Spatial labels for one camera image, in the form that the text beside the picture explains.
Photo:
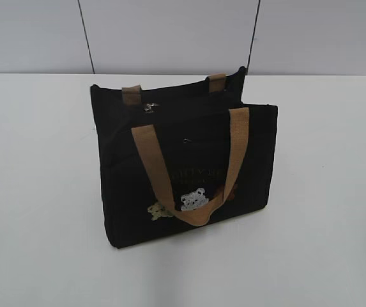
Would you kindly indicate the black tote bag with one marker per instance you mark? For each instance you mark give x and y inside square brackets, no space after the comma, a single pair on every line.
[203,156]

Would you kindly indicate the silver zipper pull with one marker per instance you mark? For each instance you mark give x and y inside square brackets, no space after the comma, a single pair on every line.
[149,107]

